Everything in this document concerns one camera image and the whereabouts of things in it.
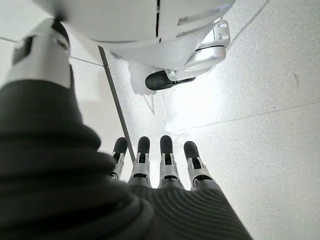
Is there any black robot foot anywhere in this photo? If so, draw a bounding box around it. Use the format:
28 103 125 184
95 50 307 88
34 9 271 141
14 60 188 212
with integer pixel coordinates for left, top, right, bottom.
145 69 198 91

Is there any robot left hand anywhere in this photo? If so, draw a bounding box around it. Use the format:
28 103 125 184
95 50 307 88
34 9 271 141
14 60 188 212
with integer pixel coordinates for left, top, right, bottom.
0 18 254 240

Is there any white robot leg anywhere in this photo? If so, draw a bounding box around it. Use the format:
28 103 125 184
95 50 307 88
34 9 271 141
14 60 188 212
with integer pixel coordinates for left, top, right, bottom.
31 0 236 76

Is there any dark cabinet plinth strip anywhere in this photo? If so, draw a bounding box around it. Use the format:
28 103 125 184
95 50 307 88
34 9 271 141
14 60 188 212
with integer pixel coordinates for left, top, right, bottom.
97 45 136 161

